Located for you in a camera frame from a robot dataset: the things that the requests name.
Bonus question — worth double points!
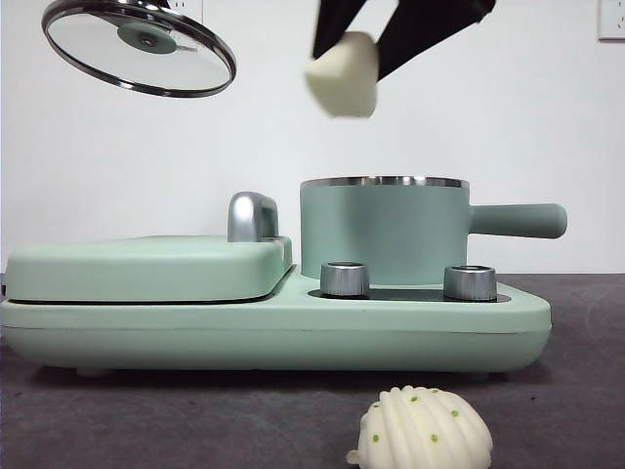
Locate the green pot with handle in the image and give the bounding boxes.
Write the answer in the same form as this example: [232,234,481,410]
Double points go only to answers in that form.
[299,174,569,288]

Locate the green griddle cover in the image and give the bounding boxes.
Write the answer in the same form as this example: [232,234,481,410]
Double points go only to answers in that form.
[5,234,295,303]

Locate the smooth white steamed bun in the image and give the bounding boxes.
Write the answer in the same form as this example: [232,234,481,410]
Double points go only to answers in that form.
[305,31,380,119]

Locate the silver control knob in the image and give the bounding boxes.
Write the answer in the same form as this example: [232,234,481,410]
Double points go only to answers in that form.
[442,265,498,301]
[319,262,371,298]

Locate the glass lid with green knob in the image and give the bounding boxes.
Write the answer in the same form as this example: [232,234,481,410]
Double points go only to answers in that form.
[41,0,238,99]

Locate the green breakfast machine base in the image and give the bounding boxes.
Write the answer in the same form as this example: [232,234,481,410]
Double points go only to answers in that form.
[0,273,553,380]

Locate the black control panel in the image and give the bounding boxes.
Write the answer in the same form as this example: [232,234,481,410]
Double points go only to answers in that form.
[308,287,512,303]

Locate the ridged white bun green dots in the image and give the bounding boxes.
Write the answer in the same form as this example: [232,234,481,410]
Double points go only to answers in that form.
[345,385,493,469]

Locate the silver cover handle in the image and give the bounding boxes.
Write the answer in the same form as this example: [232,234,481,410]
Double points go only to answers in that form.
[227,192,281,244]

